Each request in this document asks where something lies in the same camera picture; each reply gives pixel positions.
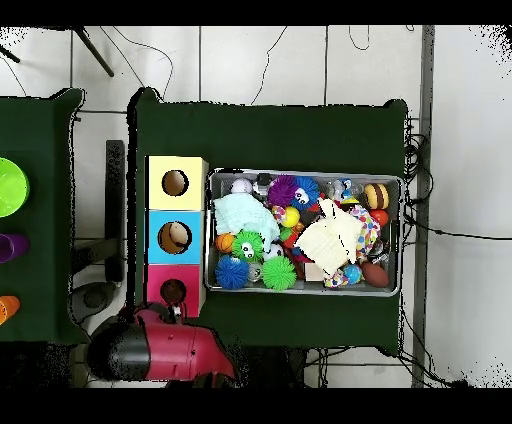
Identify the green spiky ball with eyes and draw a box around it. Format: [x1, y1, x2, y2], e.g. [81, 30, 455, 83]
[231, 229, 266, 264]

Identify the wooden box with three holes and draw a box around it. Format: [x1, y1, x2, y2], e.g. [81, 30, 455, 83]
[143, 154, 210, 319]

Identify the silver mesh bin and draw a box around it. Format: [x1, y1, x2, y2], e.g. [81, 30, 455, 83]
[204, 167, 404, 298]

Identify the mint green cloth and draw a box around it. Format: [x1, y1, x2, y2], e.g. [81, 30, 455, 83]
[212, 192, 281, 243]

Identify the white baseball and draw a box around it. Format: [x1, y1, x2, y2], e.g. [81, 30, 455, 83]
[230, 177, 255, 195]

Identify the purple spiky ball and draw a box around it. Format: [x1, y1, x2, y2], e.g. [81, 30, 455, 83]
[266, 174, 299, 208]

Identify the small orange basketball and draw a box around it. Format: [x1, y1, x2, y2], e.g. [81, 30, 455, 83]
[215, 232, 236, 254]

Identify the blue spiky ball with eyes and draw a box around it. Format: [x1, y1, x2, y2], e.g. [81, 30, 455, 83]
[290, 176, 321, 211]

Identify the plain green spiky ball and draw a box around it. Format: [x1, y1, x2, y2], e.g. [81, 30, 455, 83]
[261, 255, 298, 291]

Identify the dark green table cloth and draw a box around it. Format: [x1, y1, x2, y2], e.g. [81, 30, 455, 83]
[0, 87, 93, 347]
[126, 86, 409, 357]

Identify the cream yellow cloth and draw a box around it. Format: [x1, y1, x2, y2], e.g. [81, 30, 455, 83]
[294, 197, 363, 277]

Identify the yellow brown striped bee toy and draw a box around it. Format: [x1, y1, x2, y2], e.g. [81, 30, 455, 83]
[362, 182, 390, 210]

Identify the black upright panel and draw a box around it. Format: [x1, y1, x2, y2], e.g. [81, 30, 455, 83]
[104, 139, 126, 283]

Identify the grey stand base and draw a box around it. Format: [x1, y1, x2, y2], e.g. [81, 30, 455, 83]
[71, 280, 121, 325]

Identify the black tripod leg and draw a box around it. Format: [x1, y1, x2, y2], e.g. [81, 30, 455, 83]
[0, 43, 21, 64]
[73, 26, 115, 78]

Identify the purple cup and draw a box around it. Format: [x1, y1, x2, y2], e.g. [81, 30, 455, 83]
[0, 233, 30, 264]

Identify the bright green bowl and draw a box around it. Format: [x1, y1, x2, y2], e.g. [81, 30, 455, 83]
[0, 156, 31, 219]

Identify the orange cup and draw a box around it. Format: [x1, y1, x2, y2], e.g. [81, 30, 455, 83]
[0, 295, 21, 326]

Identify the black cable bundle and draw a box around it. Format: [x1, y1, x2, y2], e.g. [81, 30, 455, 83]
[402, 117, 435, 245]

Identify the black cable with connector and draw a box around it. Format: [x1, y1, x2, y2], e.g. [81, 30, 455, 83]
[403, 215, 512, 242]

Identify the grey floor rail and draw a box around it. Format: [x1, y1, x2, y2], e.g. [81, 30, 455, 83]
[411, 25, 436, 388]

